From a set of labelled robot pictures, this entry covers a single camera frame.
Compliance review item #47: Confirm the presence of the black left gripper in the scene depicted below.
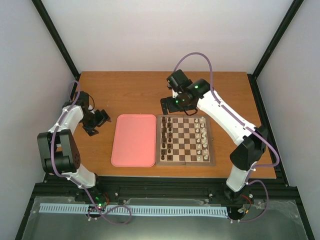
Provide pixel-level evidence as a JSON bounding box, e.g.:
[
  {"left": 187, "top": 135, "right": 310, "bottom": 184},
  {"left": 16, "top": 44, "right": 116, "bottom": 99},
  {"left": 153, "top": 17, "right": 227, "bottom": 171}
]
[{"left": 80, "top": 109, "right": 111, "bottom": 137}]

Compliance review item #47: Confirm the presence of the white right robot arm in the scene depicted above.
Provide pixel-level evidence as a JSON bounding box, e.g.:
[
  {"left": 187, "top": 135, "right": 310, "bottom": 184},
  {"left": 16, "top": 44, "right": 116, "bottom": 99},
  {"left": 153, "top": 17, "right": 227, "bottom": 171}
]
[{"left": 160, "top": 77, "right": 268, "bottom": 203}]

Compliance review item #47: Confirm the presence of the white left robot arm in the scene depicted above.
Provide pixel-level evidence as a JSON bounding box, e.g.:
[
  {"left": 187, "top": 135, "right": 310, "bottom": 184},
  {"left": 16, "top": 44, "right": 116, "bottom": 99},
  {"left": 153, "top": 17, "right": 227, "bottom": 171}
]
[{"left": 37, "top": 91, "right": 111, "bottom": 202}]

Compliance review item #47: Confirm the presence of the left controller circuit board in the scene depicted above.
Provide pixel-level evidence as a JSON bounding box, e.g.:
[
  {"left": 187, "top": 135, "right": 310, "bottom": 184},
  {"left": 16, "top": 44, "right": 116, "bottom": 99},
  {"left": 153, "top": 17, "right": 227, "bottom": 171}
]
[{"left": 93, "top": 192, "right": 110, "bottom": 213}]

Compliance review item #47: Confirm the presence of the wooden chessboard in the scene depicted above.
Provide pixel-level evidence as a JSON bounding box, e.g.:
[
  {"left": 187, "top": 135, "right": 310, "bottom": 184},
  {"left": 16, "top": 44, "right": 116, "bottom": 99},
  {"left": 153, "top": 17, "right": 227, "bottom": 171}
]
[{"left": 155, "top": 115, "right": 216, "bottom": 167}]

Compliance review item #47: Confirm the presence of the pink plastic tray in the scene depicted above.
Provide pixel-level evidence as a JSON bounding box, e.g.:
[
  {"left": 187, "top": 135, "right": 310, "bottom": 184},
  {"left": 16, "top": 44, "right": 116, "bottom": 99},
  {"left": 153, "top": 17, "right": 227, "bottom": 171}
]
[{"left": 111, "top": 114, "right": 157, "bottom": 168}]

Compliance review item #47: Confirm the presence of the black aluminium frame rail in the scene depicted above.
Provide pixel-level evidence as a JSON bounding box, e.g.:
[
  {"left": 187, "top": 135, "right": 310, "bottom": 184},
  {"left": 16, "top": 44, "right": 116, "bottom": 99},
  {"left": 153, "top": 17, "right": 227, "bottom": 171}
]
[{"left": 31, "top": 175, "right": 301, "bottom": 202}]

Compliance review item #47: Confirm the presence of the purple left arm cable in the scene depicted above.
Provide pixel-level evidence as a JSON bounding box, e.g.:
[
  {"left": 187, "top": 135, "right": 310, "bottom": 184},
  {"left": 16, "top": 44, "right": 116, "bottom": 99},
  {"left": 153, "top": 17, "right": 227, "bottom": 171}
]
[{"left": 49, "top": 80, "right": 132, "bottom": 226}]

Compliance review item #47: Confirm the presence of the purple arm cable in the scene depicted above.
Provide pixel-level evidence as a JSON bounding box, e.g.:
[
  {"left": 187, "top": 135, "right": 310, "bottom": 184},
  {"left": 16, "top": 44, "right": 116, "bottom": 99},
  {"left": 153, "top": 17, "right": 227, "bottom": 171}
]
[
  {"left": 49, "top": 80, "right": 132, "bottom": 226},
  {"left": 173, "top": 52, "right": 280, "bottom": 223}
]

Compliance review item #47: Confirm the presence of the light blue cable duct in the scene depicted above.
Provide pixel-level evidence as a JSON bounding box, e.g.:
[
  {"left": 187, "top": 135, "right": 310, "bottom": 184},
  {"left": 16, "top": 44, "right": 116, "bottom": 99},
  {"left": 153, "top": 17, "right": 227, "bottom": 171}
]
[{"left": 38, "top": 203, "right": 228, "bottom": 218}]

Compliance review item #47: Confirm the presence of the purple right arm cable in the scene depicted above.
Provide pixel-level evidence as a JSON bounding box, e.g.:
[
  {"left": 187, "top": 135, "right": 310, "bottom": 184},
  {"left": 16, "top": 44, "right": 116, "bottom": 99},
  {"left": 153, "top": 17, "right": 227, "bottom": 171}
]
[{"left": 173, "top": 52, "right": 280, "bottom": 223}]

